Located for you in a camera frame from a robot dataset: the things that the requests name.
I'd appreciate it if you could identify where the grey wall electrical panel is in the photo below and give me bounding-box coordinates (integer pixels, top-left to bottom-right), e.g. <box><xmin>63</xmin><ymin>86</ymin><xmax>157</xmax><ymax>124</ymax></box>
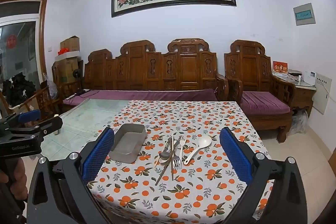
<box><xmin>293</xmin><ymin>3</ymin><xmax>316</xmax><ymax>26</ymax></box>

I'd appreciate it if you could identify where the rectangular metal tray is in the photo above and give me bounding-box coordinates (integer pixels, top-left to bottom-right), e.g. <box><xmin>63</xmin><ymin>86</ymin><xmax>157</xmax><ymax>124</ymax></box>
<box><xmin>108</xmin><ymin>123</ymin><xmax>147</xmax><ymax>163</ymax></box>

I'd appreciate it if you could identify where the carved wooden armchair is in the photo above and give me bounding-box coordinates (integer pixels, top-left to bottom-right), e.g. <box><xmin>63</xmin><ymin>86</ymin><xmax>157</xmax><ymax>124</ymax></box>
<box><xmin>224</xmin><ymin>40</ymin><xmax>297</xmax><ymax>143</ymax></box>

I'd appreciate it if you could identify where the wooden lattice chair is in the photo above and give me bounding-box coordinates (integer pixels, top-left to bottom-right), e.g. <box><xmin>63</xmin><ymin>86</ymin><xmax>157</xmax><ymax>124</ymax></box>
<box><xmin>5</xmin><ymin>86</ymin><xmax>62</xmax><ymax>125</ymax></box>

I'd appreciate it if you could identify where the carved wooden sofa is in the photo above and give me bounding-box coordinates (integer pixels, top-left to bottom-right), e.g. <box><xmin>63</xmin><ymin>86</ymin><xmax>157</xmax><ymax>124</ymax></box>
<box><xmin>52</xmin><ymin>38</ymin><xmax>229</xmax><ymax>106</ymax></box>

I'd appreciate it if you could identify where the white plastic fork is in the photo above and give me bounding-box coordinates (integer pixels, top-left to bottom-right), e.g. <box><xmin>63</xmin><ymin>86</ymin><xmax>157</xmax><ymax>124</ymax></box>
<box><xmin>178</xmin><ymin>135</ymin><xmax>186</xmax><ymax>159</ymax></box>

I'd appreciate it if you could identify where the metal fork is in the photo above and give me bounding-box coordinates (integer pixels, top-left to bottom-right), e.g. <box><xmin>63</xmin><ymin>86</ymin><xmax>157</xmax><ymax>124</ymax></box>
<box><xmin>172</xmin><ymin>144</ymin><xmax>183</xmax><ymax>170</ymax></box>

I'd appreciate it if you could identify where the large cardboard box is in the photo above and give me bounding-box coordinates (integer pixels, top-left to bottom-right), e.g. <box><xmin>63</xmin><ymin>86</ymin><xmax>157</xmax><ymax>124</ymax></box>
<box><xmin>55</xmin><ymin>56</ymin><xmax>84</xmax><ymax>85</ymax></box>

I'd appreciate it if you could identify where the orange fruit print tablecloth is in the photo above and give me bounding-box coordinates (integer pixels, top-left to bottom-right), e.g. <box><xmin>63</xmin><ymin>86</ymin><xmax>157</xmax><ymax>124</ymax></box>
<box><xmin>88</xmin><ymin>100</ymin><xmax>276</xmax><ymax>224</ymax></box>

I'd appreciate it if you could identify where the red round door sticker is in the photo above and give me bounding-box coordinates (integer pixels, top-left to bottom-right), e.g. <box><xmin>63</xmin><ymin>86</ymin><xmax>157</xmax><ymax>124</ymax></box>
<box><xmin>6</xmin><ymin>34</ymin><xmax>17</xmax><ymax>49</ymax></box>

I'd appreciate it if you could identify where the small black fan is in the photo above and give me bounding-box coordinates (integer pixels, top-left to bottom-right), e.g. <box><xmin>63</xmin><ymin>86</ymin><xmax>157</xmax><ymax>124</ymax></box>
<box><xmin>73</xmin><ymin>69</ymin><xmax>82</xmax><ymax>93</ymax></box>

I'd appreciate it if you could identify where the crumpled clear plastic bag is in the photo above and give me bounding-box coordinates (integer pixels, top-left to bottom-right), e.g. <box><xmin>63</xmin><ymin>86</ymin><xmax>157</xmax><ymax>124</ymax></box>
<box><xmin>47</xmin><ymin>81</ymin><xmax>59</xmax><ymax>100</ymax></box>

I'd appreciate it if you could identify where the small cardboard box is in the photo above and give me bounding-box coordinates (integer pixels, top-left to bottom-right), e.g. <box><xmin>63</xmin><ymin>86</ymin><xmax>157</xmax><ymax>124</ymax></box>
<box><xmin>60</xmin><ymin>35</ymin><xmax>80</xmax><ymax>52</ymax></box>

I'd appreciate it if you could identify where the metal spoon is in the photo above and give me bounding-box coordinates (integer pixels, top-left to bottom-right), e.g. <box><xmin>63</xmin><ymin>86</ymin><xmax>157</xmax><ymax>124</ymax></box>
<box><xmin>158</xmin><ymin>136</ymin><xmax>172</xmax><ymax>160</ymax></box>

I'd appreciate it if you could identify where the pile of black cloth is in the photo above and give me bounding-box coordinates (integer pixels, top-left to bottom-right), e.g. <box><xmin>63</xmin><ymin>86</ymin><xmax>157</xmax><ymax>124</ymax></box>
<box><xmin>1</xmin><ymin>74</ymin><xmax>36</xmax><ymax>106</ymax></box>

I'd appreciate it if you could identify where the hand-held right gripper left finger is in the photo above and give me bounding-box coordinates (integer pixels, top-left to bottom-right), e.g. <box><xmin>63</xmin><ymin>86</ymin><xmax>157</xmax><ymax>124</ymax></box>
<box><xmin>26</xmin><ymin>127</ymin><xmax>116</xmax><ymax>224</ymax></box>

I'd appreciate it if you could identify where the red gift box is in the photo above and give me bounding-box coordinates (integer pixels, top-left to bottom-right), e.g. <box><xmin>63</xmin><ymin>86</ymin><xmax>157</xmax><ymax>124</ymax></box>
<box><xmin>272</xmin><ymin>61</ymin><xmax>288</xmax><ymax>76</ymax></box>

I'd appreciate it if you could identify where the wooden side table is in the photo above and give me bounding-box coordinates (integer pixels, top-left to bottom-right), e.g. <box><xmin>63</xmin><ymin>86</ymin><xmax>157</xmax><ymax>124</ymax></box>
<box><xmin>273</xmin><ymin>74</ymin><xmax>317</xmax><ymax>118</ymax></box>

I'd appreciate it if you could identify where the long purple sofa cushion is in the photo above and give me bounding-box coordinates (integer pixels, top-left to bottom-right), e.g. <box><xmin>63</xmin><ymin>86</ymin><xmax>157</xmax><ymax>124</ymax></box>
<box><xmin>63</xmin><ymin>89</ymin><xmax>219</xmax><ymax>106</ymax></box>

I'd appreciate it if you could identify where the white plastic spoon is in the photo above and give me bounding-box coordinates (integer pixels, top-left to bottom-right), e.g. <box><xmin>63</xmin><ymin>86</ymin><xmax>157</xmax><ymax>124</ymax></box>
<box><xmin>183</xmin><ymin>135</ymin><xmax>213</xmax><ymax>165</ymax></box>

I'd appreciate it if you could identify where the square purple seat cushion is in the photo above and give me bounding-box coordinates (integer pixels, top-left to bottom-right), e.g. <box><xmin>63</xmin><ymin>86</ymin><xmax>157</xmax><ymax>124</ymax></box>
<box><xmin>240</xmin><ymin>91</ymin><xmax>291</xmax><ymax>115</ymax></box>

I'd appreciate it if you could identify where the wooden door frame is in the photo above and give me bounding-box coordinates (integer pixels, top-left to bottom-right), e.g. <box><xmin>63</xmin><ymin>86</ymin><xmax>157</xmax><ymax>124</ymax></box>
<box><xmin>0</xmin><ymin>0</ymin><xmax>49</xmax><ymax>83</ymax></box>

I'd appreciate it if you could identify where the person's left hand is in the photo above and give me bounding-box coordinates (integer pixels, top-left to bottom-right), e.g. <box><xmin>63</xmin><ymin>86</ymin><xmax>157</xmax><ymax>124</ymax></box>
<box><xmin>0</xmin><ymin>157</ymin><xmax>27</xmax><ymax>189</ymax></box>

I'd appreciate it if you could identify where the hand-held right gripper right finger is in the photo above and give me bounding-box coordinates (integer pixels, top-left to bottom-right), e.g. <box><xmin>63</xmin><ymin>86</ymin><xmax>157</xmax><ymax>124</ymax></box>
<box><xmin>219</xmin><ymin>127</ymin><xmax>307</xmax><ymax>224</ymax></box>

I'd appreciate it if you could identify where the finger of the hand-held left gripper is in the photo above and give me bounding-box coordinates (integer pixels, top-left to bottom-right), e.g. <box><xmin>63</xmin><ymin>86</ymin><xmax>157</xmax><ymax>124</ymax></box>
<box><xmin>0</xmin><ymin>109</ymin><xmax>42</xmax><ymax>127</ymax></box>
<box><xmin>14</xmin><ymin>116</ymin><xmax>63</xmax><ymax>136</ymax></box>

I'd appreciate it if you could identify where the white wall board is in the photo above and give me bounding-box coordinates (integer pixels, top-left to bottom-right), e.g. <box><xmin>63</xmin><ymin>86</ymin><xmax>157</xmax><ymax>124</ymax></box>
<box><xmin>314</xmin><ymin>72</ymin><xmax>332</xmax><ymax>115</ymax></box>

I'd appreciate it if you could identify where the flat white box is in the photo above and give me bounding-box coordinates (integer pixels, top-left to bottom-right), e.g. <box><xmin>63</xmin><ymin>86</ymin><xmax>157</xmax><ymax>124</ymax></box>
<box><xmin>55</xmin><ymin>51</ymin><xmax>80</xmax><ymax>62</ymax></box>

